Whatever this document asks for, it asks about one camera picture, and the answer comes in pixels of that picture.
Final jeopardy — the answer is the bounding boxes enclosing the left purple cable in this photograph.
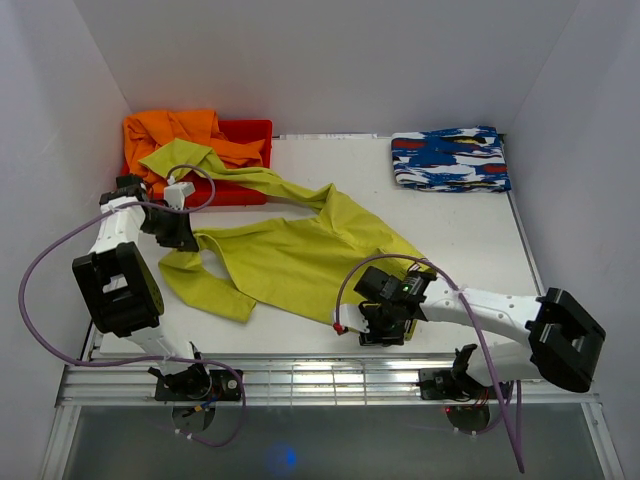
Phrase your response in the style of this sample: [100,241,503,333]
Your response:
[18,163,247,448]

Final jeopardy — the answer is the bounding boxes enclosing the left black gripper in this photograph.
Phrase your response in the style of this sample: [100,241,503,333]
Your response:
[140,205,199,252]

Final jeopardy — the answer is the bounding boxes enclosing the folded blue patterned trousers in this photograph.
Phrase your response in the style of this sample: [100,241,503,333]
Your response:
[390,126,511,193]

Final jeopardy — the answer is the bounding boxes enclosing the aluminium frame rail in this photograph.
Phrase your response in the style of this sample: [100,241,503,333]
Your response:
[54,352,601,407]

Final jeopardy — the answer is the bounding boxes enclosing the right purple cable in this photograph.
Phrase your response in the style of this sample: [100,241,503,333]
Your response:
[333,253,526,474]

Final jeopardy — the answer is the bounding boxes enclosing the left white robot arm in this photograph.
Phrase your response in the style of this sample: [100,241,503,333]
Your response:
[72,174,212,400]

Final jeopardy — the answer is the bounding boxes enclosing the red plastic bin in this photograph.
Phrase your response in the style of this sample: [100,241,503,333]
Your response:
[115,118,274,207]

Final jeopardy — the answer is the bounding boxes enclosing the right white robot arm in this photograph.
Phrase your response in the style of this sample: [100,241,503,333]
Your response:
[339,266,606,399]

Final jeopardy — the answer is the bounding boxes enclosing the yellow-green trousers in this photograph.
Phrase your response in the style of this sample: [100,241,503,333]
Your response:
[141,139,422,324]

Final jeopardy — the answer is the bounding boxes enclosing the purple cable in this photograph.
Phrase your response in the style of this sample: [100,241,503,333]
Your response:
[333,253,526,474]
[18,163,247,448]

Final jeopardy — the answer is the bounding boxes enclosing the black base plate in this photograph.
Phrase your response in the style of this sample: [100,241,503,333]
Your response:
[416,369,497,403]
[153,369,242,403]

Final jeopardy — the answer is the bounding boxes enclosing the orange trousers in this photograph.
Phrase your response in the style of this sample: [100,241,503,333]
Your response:
[123,109,273,195]

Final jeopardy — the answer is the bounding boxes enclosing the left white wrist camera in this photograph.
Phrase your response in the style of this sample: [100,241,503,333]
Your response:
[163,182,195,214]

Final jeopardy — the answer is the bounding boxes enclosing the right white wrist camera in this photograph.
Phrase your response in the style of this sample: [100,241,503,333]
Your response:
[332,304,370,335]

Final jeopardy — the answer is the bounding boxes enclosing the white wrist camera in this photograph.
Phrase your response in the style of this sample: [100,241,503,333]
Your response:
[163,182,195,214]
[332,304,370,335]

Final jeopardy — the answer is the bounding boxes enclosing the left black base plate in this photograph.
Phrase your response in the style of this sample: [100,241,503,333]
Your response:
[153,369,242,403]

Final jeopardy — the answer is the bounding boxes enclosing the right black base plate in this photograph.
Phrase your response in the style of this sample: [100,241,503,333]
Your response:
[416,369,497,403]

